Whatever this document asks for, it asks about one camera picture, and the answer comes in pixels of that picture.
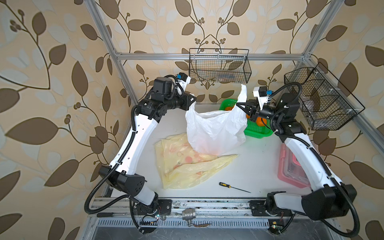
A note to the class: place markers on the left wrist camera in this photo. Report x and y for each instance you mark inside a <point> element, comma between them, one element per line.
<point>183,80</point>

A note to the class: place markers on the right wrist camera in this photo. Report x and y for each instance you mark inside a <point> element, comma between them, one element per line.
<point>263,95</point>

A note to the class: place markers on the wire basket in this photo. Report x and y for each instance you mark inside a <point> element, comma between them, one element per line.
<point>219,65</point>
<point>327,102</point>

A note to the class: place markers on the right wire basket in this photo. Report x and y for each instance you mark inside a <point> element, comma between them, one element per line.
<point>327,102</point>

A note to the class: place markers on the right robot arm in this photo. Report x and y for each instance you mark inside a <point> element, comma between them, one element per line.
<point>330,200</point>

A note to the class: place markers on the green plastic basket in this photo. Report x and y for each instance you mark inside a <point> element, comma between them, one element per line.
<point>252,129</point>

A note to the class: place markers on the white plastic bag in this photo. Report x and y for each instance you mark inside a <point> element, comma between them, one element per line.
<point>216,132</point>

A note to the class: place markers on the metal cylinder fitting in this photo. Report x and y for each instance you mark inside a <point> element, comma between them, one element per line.
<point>188,214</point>

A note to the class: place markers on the back wire basket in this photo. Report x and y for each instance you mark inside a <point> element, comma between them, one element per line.
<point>219,65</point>

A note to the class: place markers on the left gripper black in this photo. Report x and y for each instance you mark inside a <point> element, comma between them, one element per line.
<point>186,100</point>

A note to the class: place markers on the yellow black screwdriver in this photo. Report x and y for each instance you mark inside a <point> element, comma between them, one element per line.
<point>231,187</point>

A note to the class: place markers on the pink plastic box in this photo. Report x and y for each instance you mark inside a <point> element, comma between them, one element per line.
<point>290,170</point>

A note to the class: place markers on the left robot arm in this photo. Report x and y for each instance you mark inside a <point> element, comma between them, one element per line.
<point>167,93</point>

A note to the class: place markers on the black handled tool on rail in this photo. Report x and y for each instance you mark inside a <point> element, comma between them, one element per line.
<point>109,215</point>

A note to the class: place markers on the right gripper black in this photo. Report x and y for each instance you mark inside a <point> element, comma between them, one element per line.
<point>251,108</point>

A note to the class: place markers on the yellow plastic bag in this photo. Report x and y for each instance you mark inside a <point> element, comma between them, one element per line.
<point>181,167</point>

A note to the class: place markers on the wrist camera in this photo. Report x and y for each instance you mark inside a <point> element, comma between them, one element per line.
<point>183,80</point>
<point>263,95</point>

